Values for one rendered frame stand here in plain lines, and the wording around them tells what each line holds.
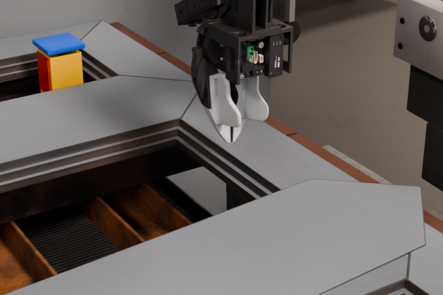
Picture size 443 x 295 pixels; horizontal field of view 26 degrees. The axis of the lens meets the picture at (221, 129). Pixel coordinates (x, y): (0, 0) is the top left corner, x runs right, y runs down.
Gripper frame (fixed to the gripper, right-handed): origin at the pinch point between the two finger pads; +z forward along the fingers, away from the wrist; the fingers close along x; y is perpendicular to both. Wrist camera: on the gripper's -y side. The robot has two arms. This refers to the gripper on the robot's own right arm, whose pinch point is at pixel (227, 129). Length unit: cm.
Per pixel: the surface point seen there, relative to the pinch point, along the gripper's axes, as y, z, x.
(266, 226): 12.1, 6.2, -2.7
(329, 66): -188, 87, 173
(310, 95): -168, 88, 149
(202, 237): 10.1, 6.3, -9.6
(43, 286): 9.4, 6.6, -27.3
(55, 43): -42.5, 1.8, -2.6
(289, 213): 11.2, 6.1, 0.9
